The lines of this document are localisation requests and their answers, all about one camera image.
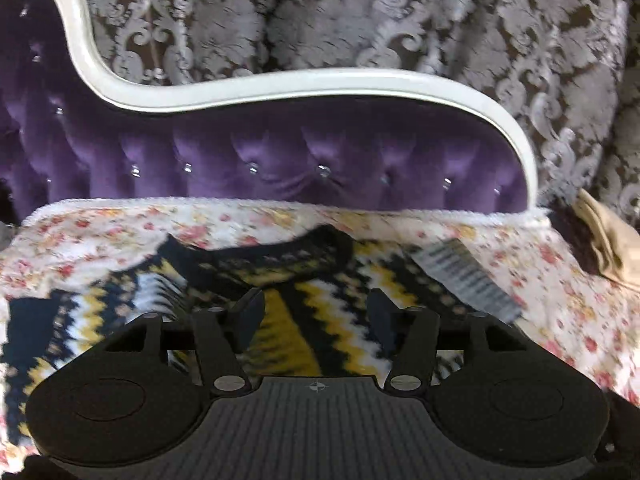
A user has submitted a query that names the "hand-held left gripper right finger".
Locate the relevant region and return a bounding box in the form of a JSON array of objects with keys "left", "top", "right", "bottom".
[{"left": 369, "top": 287, "right": 527, "bottom": 395}]

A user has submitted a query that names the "dark cloth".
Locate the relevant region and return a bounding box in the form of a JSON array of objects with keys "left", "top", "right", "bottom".
[{"left": 547, "top": 207, "right": 603, "bottom": 277}]

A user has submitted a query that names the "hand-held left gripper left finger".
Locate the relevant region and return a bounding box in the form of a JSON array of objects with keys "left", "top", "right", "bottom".
[{"left": 106, "top": 287, "right": 266, "bottom": 397}]

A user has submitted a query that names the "beige cloth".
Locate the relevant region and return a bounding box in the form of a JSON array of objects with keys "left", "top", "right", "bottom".
[{"left": 571, "top": 189, "right": 640, "bottom": 287}]

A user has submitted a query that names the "floral blanket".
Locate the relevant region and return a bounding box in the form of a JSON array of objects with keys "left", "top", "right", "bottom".
[{"left": 0, "top": 198, "right": 640, "bottom": 466}]

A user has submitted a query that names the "zigzag knit sweater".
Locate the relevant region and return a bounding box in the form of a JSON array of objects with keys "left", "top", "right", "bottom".
[{"left": 0, "top": 224, "right": 524, "bottom": 413}]

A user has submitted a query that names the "purple tufted headboard white frame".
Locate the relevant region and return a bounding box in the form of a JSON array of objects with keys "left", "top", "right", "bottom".
[{"left": 0, "top": 0, "right": 540, "bottom": 226}]

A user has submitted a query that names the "grey damask curtain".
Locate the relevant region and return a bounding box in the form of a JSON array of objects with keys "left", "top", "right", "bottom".
[{"left": 47, "top": 0, "right": 640, "bottom": 231}]

